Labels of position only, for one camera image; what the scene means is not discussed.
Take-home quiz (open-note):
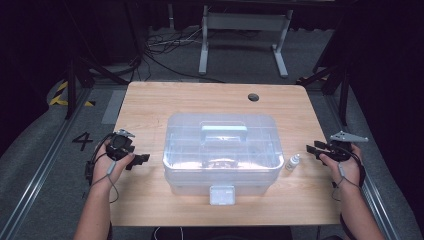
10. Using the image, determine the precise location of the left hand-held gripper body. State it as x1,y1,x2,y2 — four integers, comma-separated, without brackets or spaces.
105,129,137,162

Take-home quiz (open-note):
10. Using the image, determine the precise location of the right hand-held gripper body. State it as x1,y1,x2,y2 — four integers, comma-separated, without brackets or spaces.
328,130,369,163

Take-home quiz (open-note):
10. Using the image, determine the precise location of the small white bottle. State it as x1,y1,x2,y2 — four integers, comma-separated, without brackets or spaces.
285,153,301,172

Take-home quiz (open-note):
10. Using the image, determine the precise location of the clear plastic storage box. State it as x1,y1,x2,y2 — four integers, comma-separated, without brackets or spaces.
162,112,285,206

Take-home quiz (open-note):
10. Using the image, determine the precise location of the person's right hand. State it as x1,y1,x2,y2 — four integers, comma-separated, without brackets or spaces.
319,143,364,190

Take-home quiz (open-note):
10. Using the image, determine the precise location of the person's left hand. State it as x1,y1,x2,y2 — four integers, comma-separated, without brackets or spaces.
91,139,136,193

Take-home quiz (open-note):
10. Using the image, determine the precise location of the black metal stand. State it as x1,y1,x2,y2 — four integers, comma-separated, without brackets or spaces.
63,0,143,120
296,61,352,127

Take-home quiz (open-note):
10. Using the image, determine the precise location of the grey wrist strap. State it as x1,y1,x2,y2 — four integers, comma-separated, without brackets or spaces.
90,159,120,204
331,161,363,203

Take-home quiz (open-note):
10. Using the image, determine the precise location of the thin white cable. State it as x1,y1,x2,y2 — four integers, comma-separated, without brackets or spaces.
152,226,185,240

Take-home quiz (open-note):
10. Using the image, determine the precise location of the metal floor rail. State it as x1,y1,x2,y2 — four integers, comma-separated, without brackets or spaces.
0,87,92,240
324,94,401,240

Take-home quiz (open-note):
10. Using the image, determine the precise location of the tangle of floor cables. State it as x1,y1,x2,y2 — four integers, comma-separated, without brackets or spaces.
141,25,228,84

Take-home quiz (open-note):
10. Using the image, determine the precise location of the grey metal table frame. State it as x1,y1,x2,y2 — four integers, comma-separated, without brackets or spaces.
198,4,294,79

